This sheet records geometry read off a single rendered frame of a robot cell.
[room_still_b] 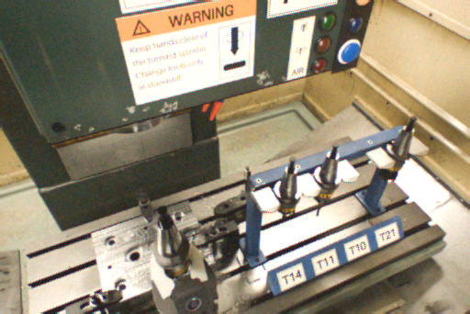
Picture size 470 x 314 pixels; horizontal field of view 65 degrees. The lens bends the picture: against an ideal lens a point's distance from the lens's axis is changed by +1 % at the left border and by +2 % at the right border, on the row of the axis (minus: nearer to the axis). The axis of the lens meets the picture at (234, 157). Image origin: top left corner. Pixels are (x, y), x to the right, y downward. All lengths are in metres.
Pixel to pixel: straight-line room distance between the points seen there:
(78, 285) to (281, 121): 1.33
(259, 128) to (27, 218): 1.18
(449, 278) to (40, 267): 1.26
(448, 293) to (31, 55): 1.30
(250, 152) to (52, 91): 1.49
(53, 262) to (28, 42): 0.91
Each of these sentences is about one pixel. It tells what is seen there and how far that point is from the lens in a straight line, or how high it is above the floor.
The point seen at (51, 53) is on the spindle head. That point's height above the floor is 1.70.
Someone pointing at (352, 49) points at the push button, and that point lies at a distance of 0.56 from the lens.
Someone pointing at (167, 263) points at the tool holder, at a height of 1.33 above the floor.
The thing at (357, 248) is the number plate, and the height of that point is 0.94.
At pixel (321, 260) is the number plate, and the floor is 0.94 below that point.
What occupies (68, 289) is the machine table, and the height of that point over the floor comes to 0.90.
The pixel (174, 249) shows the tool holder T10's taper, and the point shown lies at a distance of 0.62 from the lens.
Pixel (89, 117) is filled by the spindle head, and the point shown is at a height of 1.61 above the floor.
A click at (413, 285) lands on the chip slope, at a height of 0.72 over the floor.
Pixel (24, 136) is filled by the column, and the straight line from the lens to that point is 1.32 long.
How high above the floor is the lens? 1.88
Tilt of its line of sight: 46 degrees down
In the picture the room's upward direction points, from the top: straight up
